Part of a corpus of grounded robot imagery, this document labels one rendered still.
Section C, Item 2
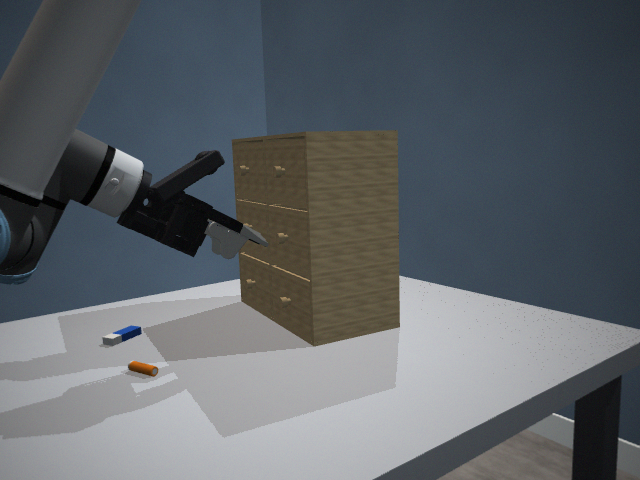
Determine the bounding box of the brown wooden chest of drawers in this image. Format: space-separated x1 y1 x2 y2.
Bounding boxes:
232 130 400 347

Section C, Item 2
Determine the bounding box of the blue and white eraser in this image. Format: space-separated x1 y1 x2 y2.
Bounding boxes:
102 326 142 346

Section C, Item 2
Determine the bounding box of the brown wooden drawer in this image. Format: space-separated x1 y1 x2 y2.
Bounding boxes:
240 252 272 317
265 139 307 205
271 265 312 342
237 199 269 259
268 204 310 274
234 143 266 199

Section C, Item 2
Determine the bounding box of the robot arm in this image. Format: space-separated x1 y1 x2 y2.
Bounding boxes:
0 0 225 285

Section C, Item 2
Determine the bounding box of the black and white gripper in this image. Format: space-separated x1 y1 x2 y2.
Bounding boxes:
117 170 269 259

